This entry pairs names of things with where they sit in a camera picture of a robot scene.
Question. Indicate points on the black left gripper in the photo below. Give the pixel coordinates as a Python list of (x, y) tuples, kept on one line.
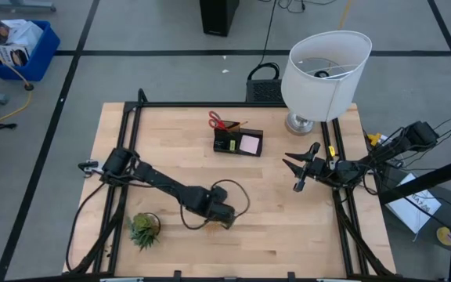
[(221, 213)]

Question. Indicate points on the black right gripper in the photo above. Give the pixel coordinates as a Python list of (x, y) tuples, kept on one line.
[(325, 169)]

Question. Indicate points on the pink sticky note pad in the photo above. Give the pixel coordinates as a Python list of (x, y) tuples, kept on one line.
[(249, 145)]

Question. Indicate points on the yellow-green highlighter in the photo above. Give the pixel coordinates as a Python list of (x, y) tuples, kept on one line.
[(232, 145)]

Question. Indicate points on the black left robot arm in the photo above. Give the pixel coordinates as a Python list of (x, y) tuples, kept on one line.
[(159, 180)]

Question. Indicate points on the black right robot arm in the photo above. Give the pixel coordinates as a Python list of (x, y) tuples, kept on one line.
[(390, 150)]

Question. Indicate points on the black mesh desk organizer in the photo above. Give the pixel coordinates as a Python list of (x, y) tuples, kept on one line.
[(221, 147)]

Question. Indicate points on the white shade table lamp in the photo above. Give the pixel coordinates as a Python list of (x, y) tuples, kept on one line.
[(319, 98)]

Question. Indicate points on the yellow connector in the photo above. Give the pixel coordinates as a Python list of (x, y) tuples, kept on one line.
[(374, 138)]

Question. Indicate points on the green succulent in pot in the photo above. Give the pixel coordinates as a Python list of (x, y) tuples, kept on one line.
[(144, 229)]

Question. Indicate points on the black mesh box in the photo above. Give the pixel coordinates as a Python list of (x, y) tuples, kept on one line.
[(264, 91)]

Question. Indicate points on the white printed cardboard box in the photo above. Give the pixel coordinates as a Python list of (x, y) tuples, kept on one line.
[(413, 213)]

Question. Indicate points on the yellow blue disc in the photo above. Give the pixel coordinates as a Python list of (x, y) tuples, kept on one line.
[(446, 237)]

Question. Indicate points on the black tower case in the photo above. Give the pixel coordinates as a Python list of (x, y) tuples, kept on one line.
[(217, 17)]

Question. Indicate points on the black floor puck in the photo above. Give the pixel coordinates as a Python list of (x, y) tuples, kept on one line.
[(29, 86)]

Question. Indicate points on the blue plastic bin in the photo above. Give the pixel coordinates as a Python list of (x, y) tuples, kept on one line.
[(41, 58)]

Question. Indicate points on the white printed package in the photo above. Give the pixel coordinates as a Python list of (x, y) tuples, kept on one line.
[(20, 32), (12, 55)]

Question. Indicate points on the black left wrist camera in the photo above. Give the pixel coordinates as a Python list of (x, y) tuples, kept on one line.
[(218, 192)]

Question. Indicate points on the black camera rig beam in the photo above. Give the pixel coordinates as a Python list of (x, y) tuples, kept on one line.
[(425, 182)]

